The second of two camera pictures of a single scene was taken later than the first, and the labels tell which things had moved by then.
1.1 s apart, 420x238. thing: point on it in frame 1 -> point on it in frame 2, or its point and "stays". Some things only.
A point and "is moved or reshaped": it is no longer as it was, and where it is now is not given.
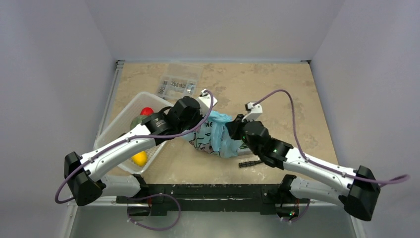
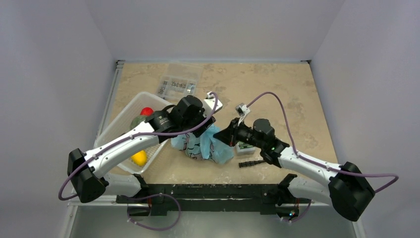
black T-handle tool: [249, 163] stays
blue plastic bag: [212, 135] is moved or reshaped
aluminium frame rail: [118, 68] stays
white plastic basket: [120, 125] stays
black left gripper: [199, 118] -> [198, 131]
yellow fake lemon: [140, 158] stays
